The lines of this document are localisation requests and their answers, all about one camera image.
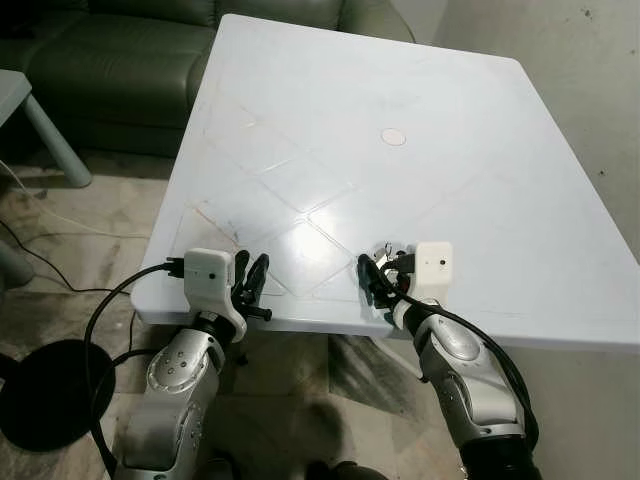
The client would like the dark right robot leg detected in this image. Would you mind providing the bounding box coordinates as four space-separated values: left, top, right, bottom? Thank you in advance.
304 459 389 480

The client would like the black round stand base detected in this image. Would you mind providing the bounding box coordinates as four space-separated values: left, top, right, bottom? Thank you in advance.
0 339 117 453

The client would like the grey side table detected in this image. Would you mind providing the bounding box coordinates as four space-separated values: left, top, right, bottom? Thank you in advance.
0 69 93 190

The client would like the dark green leather sofa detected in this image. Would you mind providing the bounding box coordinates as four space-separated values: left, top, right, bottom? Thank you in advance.
0 0 417 161

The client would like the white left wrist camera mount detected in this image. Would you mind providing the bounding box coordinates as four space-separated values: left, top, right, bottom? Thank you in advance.
182 247 249 343

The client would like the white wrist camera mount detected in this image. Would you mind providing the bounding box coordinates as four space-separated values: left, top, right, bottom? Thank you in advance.
392 241 454 329
182 247 249 343

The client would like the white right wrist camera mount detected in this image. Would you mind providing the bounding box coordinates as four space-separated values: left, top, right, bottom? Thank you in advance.
392 241 454 329

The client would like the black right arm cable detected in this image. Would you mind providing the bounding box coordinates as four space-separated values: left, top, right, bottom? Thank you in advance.
396 288 542 453

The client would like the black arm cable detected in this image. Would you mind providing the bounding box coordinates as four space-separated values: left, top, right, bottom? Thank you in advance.
83 258 191 477
396 288 542 453

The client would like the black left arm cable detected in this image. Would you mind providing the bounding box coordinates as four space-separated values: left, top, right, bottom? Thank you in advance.
83 258 191 477

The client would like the thin white floor cable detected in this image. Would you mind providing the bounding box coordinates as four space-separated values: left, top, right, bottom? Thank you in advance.
0 158 153 241

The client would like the thin black floor cable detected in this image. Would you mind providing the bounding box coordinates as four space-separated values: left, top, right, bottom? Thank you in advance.
0 219 133 298

